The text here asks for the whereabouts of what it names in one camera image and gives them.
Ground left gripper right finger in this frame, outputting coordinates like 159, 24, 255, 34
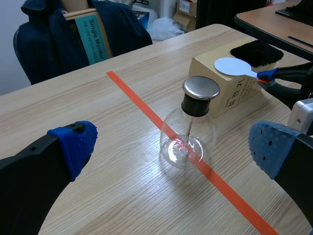
248, 120, 313, 228

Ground brown cardboard box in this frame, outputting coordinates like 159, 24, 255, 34
188, 54, 281, 120

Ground wooden desk black edge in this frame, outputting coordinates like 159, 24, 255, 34
234, 0, 313, 62

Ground clear glass flask black stopper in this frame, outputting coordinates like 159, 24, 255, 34
159, 75, 221, 170

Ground cardboard box teal label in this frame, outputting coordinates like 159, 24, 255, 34
60, 0, 113, 66

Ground stacked cardboard boxes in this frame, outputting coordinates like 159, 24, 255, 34
173, 0, 198, 33

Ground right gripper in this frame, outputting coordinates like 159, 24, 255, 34
256, 62, 313, 110

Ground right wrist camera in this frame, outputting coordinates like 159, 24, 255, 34
287, 97, 313, 136

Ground dark blue chair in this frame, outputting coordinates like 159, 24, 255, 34
13, 28, 34, 86

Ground white plastic bag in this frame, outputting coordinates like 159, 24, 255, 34
146, 17, 184, 44

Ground grey metal plate orange handle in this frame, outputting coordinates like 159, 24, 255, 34
214, 57, 269, 83

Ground black fur patch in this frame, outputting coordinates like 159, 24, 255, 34
230, 40, 285, 68

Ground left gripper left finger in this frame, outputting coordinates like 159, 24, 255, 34
0, 120, 99, 235

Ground dark blue jacket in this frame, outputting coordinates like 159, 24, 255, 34
18, 0, 154, 85

